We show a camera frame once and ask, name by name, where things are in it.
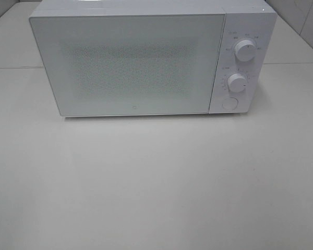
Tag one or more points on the white microwave door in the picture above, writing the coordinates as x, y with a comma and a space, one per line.
130, 65

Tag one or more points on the round microwave door button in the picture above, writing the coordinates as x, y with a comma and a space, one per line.
230, 103

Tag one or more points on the white microwave knob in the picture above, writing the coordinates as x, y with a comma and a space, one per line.
245, 50
236, 83

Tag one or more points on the white microwave oven body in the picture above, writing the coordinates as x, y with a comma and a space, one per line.
243, 19

